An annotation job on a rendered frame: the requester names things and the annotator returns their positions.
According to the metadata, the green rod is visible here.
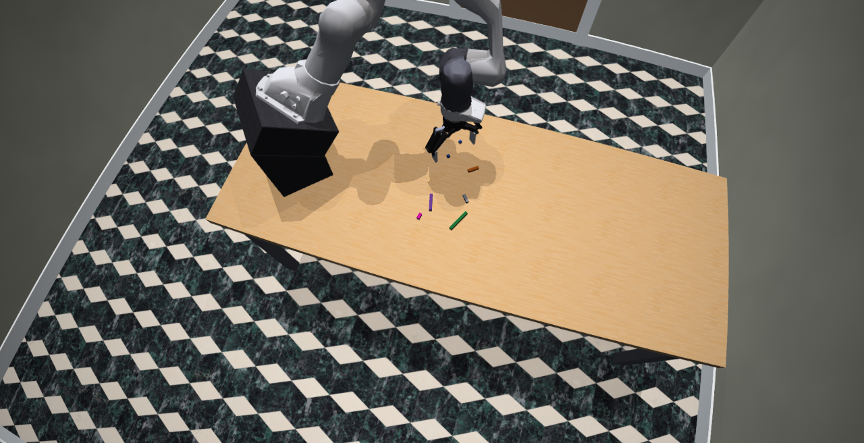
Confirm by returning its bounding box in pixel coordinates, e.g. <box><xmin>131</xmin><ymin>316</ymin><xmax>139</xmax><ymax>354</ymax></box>
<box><xmin>449</xmin><ymin>211</ymin><xmax>468</xmax><ymax>230</ymax></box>

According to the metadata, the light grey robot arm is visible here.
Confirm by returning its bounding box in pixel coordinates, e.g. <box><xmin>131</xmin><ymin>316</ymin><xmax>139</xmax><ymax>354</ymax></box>
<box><xmin>256</xmin><ymin>0</ymin><xmax>506</xmax><ymax>124</ymax></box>

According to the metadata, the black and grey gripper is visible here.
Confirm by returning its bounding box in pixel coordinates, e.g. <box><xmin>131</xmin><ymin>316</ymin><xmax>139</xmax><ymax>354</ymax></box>
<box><xmin>425</xmin><ymin>117</ymin><xmax>482</xmax><ymax>163</ymax></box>

